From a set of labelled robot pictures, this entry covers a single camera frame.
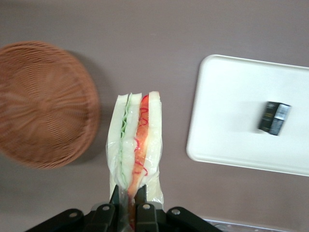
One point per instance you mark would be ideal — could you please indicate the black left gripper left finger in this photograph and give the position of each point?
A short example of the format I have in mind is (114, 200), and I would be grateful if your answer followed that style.
(96, 218)

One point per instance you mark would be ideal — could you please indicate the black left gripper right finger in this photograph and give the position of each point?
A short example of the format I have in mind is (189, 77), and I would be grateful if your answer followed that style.
(154, 218)

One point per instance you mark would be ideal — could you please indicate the triangle sandwich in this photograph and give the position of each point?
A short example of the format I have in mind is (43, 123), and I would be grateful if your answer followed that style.
(135, 135)

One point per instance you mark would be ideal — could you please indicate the round brown wicker basket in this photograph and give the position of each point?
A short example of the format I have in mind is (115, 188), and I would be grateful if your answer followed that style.
(43, 104)

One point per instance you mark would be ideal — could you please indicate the cream rectangular tray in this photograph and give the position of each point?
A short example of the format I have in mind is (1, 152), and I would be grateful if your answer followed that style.
(229, 116)

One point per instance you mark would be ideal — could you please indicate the small black box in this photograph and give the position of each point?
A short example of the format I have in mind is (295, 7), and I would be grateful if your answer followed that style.
(274, 118)

